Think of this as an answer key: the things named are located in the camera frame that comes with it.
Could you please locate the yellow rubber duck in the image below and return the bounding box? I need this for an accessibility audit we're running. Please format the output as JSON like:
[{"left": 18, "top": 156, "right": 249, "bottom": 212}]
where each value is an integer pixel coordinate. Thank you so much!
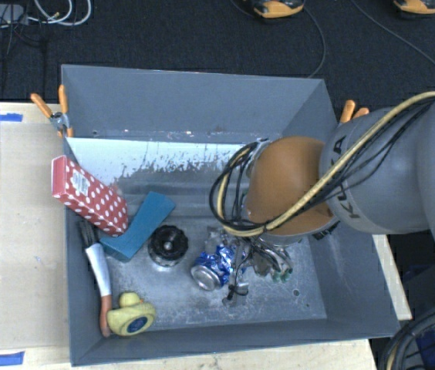
[{"left": 106, "top": 291, "right": 157, "bottom": 338}]

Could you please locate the red white-dotted box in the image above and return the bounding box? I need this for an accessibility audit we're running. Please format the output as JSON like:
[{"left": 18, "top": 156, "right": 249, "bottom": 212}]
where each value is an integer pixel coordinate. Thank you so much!
[{"left": 51, "top": 154, "right": 130, "bottom": 237}]

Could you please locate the blue angled block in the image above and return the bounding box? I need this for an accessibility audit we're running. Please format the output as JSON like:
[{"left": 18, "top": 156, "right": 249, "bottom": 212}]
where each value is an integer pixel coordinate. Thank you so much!
[{"left": 99, "top": 190, "right": 177, "bottom": 264}]

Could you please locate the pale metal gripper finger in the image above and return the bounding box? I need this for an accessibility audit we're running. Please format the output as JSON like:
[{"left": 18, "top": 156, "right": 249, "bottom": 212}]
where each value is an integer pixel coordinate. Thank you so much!
[
  {"left": 231, "top": 244, "right": 247, "bottom": 281},
  {"left": 222, "top": 279, "right": 250, "bottom": 308}
]

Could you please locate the crushed blue drink can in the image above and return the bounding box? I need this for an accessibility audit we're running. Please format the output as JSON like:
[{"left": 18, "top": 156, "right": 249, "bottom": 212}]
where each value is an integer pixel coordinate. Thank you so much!
[{"left": 190, "top": 243, "right": 248, "bottom": 292}]

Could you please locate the pale wood flat board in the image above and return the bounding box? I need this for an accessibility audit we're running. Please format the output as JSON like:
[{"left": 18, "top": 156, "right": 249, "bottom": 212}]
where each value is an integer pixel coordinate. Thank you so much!
[{"left": 0, "top": 121, "right": 73, "bottom": 351}]

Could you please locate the clear crumpled plastic piece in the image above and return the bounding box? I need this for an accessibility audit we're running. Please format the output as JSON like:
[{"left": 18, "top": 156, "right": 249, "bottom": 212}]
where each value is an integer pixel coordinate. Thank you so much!
[{"left": 204, "top": 225, "right": 238, "bottom": 254}]

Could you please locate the white and wood handled brush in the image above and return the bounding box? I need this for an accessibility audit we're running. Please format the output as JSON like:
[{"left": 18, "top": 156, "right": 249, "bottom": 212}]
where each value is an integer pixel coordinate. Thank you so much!
[{"left": 76, "top": 217, "right": 113, "bottom": 338}]

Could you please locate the black round knob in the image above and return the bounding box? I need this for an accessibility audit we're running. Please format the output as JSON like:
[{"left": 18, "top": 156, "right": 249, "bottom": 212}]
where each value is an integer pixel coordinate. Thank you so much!
[{"left": 147, "top": 224, "right": 190, "bottom": 267}]

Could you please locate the grey metal bin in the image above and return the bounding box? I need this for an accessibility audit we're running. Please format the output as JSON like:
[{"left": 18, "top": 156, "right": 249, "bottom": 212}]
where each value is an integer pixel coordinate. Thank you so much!
[{"left": 59, "top": 64, "right": 402, "bottom": 368}]

